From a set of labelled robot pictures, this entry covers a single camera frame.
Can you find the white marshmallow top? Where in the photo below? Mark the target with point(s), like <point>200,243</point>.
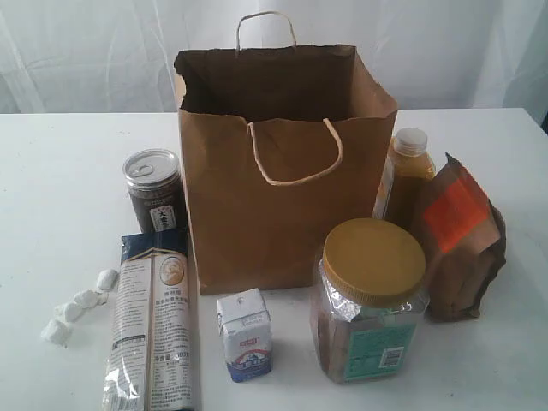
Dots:
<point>106,280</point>

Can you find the long pasta packet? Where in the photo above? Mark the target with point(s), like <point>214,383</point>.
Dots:
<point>150,362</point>

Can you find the white marshmallow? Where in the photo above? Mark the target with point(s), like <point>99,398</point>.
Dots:
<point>68,312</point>
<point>56,332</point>
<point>106,280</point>
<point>88,299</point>

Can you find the dark tea can silver lid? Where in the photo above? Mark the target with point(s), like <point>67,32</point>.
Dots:
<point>154,184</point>

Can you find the brown paper bag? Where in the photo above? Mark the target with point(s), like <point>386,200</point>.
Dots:
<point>278,147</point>

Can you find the brown pouch orange label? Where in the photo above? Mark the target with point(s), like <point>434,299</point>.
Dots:
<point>463,236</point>

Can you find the clear jar yellow lid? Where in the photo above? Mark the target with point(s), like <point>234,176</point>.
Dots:
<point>368,300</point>

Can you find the small white blue milk carton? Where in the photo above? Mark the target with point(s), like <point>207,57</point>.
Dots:
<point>244,325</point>

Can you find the yellow grain bottle white cap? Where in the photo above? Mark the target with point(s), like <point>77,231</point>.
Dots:
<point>407,169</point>

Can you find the white marshmallow bottom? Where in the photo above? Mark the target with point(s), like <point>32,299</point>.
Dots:
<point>56,332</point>

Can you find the white backdrop curtain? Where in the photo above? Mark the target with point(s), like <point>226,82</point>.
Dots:
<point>117,56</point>

